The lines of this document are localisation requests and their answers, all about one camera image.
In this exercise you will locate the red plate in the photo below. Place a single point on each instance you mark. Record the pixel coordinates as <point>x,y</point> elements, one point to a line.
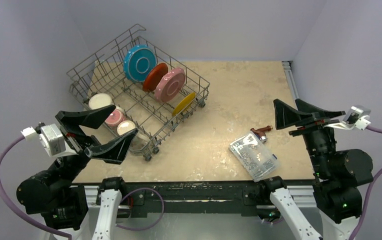
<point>154,77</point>

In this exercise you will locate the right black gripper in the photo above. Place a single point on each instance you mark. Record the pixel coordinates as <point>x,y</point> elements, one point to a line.
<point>312,123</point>

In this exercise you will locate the pink dotted plate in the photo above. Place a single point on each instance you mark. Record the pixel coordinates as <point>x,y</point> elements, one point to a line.
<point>170,85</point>

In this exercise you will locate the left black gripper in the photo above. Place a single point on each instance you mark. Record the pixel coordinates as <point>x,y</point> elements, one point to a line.
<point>112,149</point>

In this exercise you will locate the clear plastic screw box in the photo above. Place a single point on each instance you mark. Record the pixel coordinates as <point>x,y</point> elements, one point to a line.
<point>254,156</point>

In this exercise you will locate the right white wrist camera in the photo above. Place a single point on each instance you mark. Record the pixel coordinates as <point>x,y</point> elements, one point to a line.
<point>358,117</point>

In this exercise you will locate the black base frame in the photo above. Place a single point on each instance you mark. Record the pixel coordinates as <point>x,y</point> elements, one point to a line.
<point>197,197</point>

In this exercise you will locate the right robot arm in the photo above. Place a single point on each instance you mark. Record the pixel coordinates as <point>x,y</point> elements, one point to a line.
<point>338,173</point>

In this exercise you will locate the brown copper tool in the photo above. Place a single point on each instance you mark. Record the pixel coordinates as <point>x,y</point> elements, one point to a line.
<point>261,132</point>

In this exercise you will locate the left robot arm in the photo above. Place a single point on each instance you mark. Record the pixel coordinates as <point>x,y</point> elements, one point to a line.
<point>50,192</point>

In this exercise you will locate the aluminium rail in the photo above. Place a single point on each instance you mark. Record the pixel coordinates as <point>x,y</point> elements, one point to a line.
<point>290,79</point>

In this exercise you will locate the blue plate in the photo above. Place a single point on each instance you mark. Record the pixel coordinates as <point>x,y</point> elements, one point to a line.
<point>138,63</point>

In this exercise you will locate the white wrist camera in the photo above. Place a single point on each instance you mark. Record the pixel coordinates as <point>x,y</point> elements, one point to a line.
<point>358,117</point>
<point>51,139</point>

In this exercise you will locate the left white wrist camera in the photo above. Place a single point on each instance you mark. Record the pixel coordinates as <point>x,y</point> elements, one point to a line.
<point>51,139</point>

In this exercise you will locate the yellow black saucer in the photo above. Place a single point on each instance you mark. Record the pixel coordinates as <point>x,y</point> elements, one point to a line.
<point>184,104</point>

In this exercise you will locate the grey wire dish rack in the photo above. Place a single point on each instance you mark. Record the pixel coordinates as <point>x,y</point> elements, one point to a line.
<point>102,72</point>

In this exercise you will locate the pink mug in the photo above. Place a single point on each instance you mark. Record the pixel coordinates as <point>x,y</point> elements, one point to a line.
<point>115,118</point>

